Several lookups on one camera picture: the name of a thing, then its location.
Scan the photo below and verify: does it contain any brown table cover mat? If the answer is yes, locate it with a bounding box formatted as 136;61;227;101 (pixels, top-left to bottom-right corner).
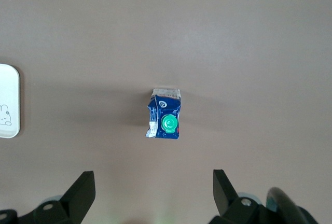
0;0;332;224

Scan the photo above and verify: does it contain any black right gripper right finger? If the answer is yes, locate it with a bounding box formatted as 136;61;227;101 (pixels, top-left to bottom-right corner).
207;169;276;224

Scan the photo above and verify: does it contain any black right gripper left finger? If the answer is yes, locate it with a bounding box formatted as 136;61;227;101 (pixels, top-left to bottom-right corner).
18;171;96;224

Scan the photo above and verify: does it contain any blue white milk carton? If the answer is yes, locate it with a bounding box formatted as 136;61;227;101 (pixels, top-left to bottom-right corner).
145;88;182;140

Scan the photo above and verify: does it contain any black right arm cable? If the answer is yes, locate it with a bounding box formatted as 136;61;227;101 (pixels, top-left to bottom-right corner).
266;187;315;224

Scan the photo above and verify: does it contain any cream plastic tray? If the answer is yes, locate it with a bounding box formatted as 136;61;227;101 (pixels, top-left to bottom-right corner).
0;63;21;139

